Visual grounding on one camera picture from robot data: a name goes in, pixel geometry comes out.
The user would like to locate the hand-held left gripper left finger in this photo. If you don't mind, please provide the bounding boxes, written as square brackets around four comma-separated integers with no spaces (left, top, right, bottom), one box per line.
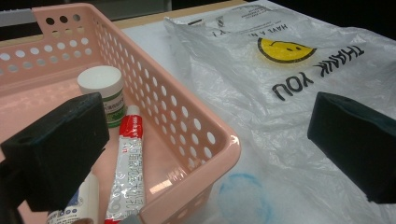
[0,91,110,213]

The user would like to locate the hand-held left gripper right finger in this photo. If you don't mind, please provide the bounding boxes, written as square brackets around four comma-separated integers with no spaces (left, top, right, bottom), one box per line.
[306,91,396,205]

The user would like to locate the red and white ointment tube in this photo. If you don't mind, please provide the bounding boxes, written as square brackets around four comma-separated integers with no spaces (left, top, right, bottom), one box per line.
[104,105,148,224]

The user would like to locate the pink perforated plastic basket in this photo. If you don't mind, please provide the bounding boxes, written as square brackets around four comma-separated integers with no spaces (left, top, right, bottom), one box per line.
[0,2,242,224]

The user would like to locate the clear plastic smiley shopping bag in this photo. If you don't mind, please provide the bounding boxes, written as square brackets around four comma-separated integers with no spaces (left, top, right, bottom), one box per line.
[163,3,396,224]

